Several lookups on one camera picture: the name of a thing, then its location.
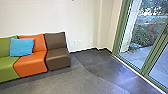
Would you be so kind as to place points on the brown sofa seat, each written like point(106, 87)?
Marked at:
point(58, 58)

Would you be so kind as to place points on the white outdoor pillar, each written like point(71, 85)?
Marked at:
point(131, 23)

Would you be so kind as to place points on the orange sofa seat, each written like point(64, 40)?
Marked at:
point(31, 63)

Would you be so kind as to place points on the blue cushion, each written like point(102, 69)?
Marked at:
point(21, 47)

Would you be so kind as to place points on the green outdoor hedge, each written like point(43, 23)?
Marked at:
point(146, 33)

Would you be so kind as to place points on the green sofa seat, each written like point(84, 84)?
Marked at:
point(6, 68)

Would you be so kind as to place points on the white wall outlet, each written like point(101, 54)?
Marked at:
point(75, 42)

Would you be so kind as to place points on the green framed glass wall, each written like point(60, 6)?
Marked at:
point(120, 30)

